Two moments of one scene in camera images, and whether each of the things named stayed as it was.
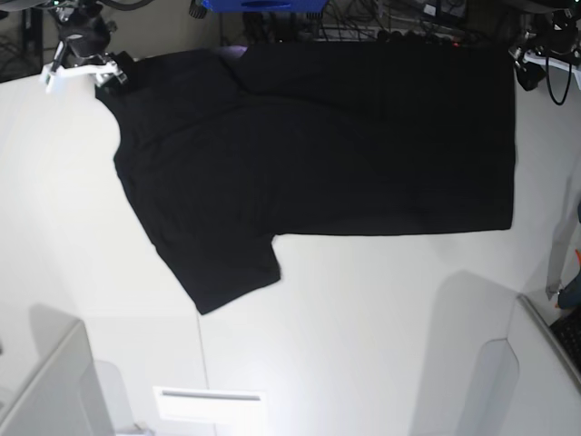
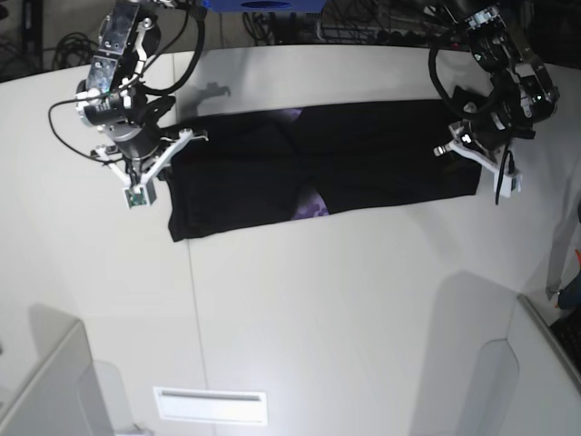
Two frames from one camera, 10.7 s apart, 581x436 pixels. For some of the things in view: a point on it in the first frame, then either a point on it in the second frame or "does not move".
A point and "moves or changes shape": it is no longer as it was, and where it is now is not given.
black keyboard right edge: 567,328 does not move
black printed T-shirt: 223,149 moves or changes shape
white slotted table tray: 211,404 does not move
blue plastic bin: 265,6 does not move
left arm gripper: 556,38 → 489,135
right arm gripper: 83,44 → 128,114
